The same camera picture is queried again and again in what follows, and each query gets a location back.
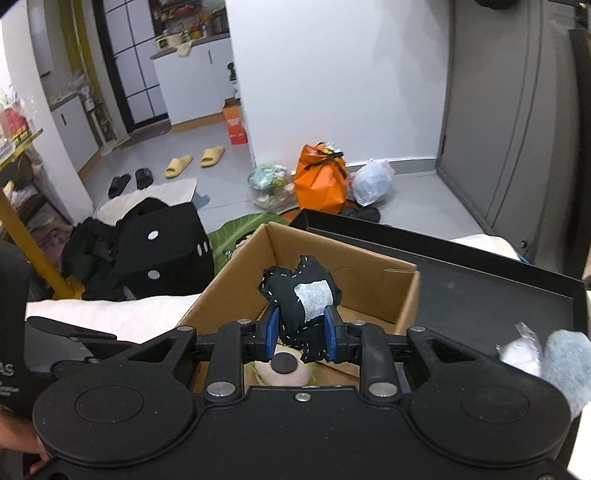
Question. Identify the yellow slipper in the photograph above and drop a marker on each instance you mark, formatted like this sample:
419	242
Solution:
212	156
178	167

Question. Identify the orange paper bag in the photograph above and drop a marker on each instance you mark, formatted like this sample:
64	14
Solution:
318	184

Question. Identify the red snack package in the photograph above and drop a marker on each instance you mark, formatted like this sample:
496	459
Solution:
14	121

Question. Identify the green leaf mat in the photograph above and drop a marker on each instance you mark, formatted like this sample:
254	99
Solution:
240	230

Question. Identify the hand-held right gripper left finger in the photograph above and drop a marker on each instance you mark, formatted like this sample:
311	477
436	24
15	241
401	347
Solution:
272	333

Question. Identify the white plastic bag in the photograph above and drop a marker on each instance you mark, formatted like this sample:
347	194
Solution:
373	184

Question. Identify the small white cabinet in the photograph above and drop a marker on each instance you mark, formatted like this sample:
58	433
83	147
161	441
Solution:
74	134

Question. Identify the yellow metal frame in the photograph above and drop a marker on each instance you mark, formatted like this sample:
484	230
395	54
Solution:
27	244

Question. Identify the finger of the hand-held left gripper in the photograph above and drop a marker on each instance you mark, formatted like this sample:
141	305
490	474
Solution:
69	333

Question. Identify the grey wardrobe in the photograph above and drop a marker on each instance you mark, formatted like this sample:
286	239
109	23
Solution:
498	115

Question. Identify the clear plastic bag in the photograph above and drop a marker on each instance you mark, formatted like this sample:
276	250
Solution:
270	187

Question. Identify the grey-blue cloth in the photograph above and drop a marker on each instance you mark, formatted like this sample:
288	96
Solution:
201	201

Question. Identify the row of bottles and jars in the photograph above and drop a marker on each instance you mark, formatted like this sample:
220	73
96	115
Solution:
198	23

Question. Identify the beige cloth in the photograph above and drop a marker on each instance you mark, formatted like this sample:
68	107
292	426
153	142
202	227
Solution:
187	49

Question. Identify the person's left hand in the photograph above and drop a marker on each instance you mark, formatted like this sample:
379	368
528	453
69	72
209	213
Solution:
18	434

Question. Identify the white kitchen cabinet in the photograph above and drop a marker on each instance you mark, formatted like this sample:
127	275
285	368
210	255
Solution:
194	87

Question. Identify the pink cloth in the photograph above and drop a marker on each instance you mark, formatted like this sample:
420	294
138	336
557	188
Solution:
48	242

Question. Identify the black slipper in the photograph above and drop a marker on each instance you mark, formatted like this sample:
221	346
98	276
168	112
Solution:
119	186
143	178

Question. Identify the black stitched plush toy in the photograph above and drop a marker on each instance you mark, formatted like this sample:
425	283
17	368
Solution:
286	290

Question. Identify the beige plush toy black nose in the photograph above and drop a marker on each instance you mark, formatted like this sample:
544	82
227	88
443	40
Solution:
263	372

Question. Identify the orange carton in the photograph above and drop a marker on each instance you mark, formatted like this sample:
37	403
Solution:
235	122

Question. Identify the black clothes pile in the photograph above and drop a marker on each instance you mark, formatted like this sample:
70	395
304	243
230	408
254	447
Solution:
87	254

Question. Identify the black shallow tray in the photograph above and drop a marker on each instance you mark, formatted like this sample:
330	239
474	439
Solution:
461	295

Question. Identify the blue-grey fluffy plush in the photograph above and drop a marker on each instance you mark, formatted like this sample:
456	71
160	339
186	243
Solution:
565	364

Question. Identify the cream countertop appliance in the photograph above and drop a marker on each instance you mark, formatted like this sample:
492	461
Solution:
167	42

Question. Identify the spray bottle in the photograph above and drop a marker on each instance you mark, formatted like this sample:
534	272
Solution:
232	78

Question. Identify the black sandal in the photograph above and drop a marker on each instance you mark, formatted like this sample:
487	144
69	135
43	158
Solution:
348	212
369	214

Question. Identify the white blanket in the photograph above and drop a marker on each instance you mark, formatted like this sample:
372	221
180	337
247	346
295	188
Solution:
115	314

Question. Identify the black framed glass door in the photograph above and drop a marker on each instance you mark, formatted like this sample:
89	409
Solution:
134	69

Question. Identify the brown cardboard box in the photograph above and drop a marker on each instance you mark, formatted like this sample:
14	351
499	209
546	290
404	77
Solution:
369	286

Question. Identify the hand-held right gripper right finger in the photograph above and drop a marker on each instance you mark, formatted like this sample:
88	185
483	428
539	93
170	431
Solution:
331	334

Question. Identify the white towel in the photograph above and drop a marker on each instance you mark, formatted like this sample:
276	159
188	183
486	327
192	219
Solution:
166	191

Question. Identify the black bag with clothes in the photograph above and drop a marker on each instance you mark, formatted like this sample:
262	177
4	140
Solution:
161	249

